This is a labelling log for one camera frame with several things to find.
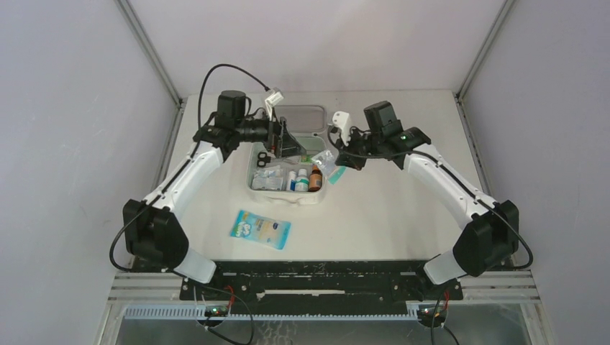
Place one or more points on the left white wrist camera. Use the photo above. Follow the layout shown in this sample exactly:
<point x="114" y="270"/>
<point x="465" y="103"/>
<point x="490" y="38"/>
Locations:
<point x="273" y="97"/>

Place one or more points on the white plastic bottle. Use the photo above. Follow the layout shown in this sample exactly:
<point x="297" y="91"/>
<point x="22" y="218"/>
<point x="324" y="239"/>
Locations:
<point x="302" y="181"/>

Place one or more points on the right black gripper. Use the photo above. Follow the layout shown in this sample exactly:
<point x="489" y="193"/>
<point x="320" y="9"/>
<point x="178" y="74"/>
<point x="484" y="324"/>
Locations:
<point x="353" y="162"/>

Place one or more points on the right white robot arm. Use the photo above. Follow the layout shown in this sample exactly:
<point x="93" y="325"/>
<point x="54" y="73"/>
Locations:
<point x="489" y="229"/>

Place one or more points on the green wind oil box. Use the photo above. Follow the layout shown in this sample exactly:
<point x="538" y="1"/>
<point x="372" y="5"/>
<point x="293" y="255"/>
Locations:
<point x="308" y="160"/>

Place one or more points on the brown bottle orange cap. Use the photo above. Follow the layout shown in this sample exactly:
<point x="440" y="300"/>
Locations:
<point x="315" y="179"/>

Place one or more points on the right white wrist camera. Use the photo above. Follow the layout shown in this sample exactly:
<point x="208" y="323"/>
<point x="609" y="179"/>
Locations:
<point x="343" y="122"/>

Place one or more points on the blue cotton swab packet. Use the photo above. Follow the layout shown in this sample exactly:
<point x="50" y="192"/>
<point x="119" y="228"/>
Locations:
<point x="263" y="230"/>

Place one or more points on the blue plaster packets bag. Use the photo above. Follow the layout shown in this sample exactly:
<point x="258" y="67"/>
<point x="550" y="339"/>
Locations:
<point x="327" y="163"/>

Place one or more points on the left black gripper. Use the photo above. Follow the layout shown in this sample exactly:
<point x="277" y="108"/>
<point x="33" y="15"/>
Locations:
<point x="281" y="143"/>

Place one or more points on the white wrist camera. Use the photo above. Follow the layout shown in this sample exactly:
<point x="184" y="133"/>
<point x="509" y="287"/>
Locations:
<point x="343" y="122"/>
<point x="273" y="97"/>

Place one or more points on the clear bandage packet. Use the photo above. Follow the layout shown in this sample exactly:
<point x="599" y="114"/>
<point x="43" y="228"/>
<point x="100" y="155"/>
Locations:
<point x="268" y="181"/>

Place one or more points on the black handled scissors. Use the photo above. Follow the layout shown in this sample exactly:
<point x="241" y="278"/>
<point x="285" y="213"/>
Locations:
<point x="264" y="158"/>

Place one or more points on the white medicine kit box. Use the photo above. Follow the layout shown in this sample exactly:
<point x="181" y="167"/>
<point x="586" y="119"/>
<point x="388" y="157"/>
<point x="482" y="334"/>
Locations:
<point x="307" y="123"/>

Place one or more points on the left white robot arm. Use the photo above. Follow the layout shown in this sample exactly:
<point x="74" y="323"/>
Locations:
<point x="152" y="226"/>

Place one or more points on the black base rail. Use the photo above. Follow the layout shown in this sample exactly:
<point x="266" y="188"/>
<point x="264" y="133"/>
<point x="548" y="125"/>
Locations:
<point x="319" y="288"/>

